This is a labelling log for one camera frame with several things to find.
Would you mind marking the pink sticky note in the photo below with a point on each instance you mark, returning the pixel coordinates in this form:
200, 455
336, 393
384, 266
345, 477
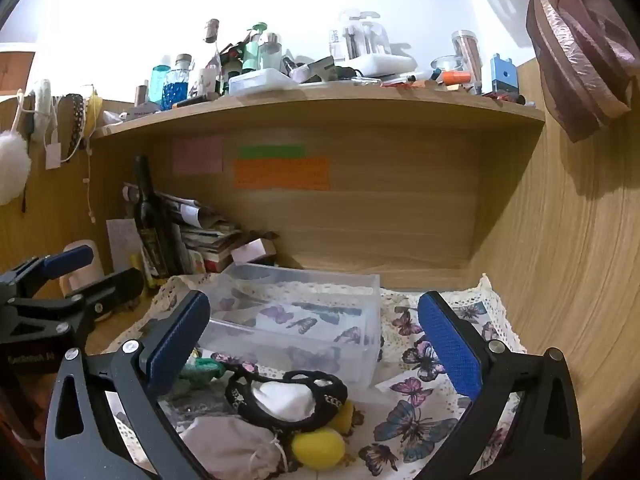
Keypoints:
198, 155

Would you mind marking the clear glass bottle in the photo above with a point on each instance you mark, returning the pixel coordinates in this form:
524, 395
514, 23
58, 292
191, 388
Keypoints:
272, 52

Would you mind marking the clear cosmetics organizer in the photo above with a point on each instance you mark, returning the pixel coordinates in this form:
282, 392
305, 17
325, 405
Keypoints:
360, 35

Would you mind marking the orange tube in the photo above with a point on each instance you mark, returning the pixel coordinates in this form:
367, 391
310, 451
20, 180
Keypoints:
456, 78

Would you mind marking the orange sticky note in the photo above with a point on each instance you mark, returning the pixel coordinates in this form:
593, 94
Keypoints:
281, 174

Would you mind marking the clear plastic storage box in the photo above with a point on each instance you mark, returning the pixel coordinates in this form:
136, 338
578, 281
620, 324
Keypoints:
300, 310

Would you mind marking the white fluffy pompom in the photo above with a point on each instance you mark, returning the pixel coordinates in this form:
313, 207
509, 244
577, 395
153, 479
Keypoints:
12, 165

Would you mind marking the stack of books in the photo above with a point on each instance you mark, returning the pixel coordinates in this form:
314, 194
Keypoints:
210, 242

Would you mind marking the white hanging tag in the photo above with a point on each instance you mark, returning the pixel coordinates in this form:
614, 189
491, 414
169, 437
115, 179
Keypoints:
52, 155

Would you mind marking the pink plastic bag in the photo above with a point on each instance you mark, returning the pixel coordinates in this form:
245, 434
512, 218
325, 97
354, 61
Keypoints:
575, 60

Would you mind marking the yellow hanging item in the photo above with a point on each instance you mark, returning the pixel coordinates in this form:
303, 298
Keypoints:
94, 112

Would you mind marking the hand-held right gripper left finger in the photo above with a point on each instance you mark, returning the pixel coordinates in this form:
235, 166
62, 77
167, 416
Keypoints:
180, 342

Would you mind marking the green soft toy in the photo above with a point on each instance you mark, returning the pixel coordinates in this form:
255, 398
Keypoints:
200, 371

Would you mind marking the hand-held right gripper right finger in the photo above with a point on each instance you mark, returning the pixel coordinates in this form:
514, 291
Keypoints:
450, 347

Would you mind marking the butterfly print lace cloth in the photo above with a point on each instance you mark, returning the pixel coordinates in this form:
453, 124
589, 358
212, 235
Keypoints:
415, 425

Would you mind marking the blue patterned bottle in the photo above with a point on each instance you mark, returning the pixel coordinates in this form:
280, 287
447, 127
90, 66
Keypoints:
182, 87

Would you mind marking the dark wine bottle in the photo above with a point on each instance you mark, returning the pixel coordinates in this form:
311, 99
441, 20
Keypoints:
150, 220

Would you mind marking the blue box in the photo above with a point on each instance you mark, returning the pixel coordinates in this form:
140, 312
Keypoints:
503, 75

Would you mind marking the small cardboard box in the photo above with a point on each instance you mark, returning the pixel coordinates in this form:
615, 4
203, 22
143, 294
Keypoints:
255, 251

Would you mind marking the clear jar with brown sticks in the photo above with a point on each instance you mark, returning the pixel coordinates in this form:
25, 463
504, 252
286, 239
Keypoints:
467, 60

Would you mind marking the flat white lidded box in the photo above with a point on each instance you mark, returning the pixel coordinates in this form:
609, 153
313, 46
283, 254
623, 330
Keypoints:
262, 81

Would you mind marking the white rectangular box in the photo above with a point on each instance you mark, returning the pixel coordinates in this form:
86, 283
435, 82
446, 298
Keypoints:
382, 66

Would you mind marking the green sticky note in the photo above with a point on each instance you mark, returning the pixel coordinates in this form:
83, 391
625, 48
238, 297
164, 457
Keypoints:
271, 151

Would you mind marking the white paper card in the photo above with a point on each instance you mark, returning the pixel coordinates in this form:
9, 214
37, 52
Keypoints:
122, 242

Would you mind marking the beige cup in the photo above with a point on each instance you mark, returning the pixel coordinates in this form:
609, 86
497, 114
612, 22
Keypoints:
82, 280

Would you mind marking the yellow lemon toy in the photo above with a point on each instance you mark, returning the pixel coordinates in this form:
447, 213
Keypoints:
317, 449

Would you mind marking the green pump bottle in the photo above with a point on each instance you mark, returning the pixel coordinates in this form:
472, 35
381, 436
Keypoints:
252, 52

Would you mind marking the wooden shelf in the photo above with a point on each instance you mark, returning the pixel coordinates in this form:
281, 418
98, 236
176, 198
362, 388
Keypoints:
320, 105

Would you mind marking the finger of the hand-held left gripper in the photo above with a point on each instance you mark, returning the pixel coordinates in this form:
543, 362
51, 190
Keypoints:
67, 261
117, 287

